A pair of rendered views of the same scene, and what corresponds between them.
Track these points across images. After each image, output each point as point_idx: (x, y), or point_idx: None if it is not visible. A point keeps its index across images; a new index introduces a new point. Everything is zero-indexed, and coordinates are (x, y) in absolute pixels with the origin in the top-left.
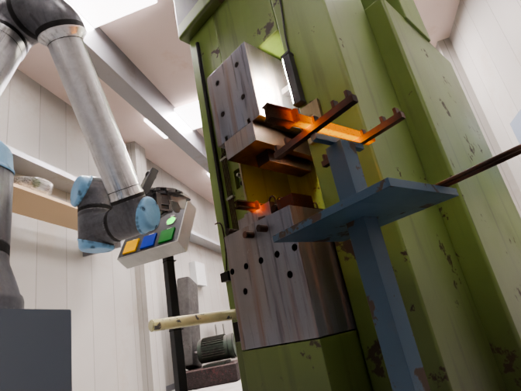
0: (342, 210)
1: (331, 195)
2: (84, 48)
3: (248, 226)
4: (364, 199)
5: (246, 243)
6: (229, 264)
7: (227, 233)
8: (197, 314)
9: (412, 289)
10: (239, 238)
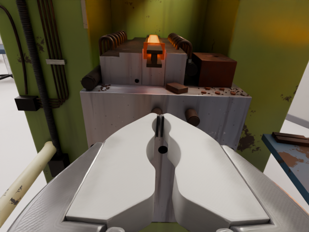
0: None
1: (241, 61)
2: None
3: (151, 95)
4: None
5: None
6: (88, 137)
7: (88, 87)
8: (12, 195)
9: (263, 163)
10: (122, 107)
